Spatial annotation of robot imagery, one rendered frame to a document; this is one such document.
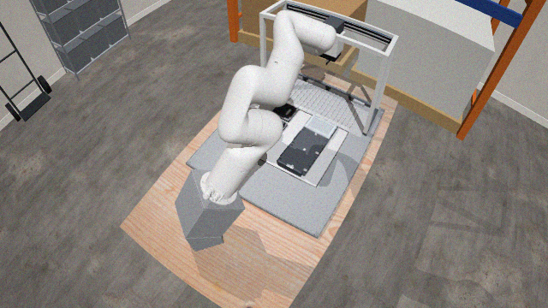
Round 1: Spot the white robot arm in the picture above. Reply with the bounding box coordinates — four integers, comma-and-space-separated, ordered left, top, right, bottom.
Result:
200, 10, 337, 205

